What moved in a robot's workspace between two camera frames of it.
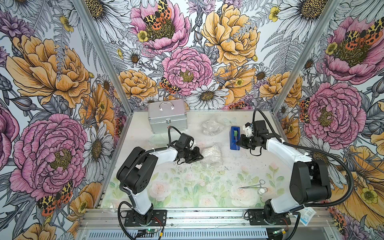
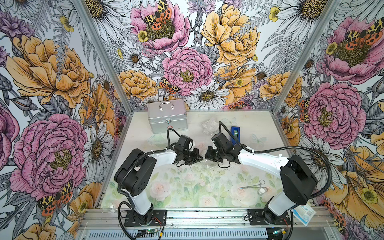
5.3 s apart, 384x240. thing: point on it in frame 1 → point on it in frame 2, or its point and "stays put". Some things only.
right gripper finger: x=244 y=141 → x=212 y=153
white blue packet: x=306 y=215 stays put
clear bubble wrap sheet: x=212 y=127 stays put
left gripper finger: x=195 y=156 stays put
